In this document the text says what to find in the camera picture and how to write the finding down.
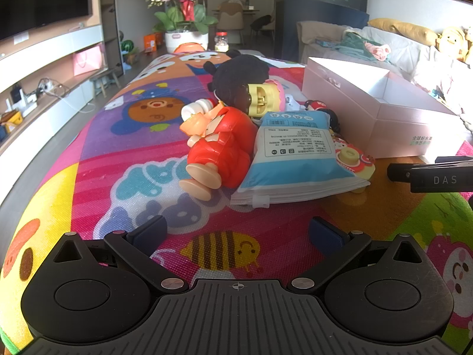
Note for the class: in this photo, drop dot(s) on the white wall shelf unit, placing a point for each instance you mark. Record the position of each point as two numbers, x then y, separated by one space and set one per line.
44 125

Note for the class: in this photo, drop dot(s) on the small wooden stool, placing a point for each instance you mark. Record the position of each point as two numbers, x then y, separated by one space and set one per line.
101 77

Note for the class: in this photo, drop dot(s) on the orange bowl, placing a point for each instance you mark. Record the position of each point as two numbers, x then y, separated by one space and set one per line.
188 47

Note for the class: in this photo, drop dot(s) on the red yellow toy camera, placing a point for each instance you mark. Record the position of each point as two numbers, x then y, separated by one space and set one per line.
354 159

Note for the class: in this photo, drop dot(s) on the yellow box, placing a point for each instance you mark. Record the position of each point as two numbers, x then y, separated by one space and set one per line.
9 118

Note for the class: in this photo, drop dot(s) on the black television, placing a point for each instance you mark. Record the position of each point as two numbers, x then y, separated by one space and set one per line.
37 0

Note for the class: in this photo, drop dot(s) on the black plush toy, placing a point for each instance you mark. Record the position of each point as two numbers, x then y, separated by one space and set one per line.
236 77

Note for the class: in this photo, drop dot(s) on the white pink cloth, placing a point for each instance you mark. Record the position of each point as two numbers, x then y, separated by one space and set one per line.
439 66

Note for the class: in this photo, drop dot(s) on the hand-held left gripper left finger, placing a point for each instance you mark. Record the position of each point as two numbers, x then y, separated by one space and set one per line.
149 235

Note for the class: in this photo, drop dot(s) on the clear jar with red lid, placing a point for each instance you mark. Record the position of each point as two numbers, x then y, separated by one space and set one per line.
221 44

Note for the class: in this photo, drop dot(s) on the yellow pillow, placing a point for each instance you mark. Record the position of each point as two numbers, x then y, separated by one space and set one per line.
406 29

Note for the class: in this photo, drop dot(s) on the red black small toy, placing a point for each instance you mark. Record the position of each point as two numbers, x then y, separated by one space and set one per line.
317 105

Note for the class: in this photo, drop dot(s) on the dark fish tank cabinet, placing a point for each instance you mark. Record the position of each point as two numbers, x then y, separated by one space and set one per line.
317 18

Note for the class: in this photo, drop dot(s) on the pink gift bag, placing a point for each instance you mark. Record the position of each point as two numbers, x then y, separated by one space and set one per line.
87 63

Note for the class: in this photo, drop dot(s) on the red toy figure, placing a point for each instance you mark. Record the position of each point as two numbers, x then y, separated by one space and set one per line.
221 140

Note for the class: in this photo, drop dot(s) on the beige dining chair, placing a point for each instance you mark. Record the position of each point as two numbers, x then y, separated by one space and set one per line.
231 18

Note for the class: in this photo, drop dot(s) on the purple orchid in white pot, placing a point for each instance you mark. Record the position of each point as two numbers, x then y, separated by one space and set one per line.
184 26

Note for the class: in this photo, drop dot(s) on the dark chair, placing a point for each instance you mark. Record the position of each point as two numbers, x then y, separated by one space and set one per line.
263 22

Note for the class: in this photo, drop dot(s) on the pink cardboard box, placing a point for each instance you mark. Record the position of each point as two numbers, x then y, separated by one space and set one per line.
406 125

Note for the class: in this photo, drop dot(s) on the yellow pink toy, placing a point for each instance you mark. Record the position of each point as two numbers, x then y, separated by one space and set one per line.
260 98

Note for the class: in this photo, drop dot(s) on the green cloth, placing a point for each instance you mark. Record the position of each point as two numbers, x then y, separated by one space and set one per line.
353 44

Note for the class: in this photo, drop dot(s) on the colourful cartoon play mat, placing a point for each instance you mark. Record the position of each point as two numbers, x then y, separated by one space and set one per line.
111 177

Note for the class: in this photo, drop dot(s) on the blue white wipes packet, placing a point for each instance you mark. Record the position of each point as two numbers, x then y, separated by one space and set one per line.
295 162

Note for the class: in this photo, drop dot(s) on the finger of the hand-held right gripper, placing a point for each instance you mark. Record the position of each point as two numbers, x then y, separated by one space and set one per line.
399 172

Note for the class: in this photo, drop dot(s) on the blue book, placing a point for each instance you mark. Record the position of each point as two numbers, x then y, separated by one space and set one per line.
327 43

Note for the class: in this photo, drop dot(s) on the yellow duck plush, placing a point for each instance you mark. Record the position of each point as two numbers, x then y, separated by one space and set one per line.
452 40

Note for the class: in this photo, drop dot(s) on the grey sofa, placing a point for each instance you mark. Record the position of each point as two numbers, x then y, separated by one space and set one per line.
402 55

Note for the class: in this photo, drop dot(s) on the orange box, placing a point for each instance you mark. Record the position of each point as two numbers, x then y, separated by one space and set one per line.
150 43

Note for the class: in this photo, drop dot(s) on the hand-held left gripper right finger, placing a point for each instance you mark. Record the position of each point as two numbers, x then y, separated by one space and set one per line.
325 235

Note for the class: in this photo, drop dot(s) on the white power strip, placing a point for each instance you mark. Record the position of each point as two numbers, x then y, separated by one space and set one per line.
46 85

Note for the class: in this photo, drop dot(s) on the pink plush toy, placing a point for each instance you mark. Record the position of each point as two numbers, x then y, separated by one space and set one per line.
377 48

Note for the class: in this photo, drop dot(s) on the watermelon ball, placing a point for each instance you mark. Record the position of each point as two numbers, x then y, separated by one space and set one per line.
127 46

